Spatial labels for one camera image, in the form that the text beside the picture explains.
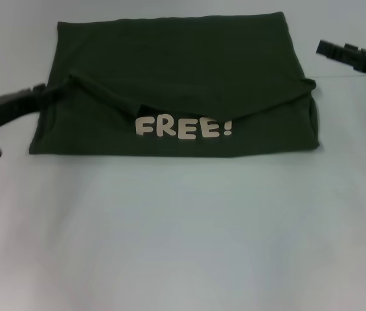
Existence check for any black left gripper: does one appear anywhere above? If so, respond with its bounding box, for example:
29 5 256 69
0 82 73 135

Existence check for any dark green shirt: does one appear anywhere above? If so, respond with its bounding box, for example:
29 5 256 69
29 11 319 159

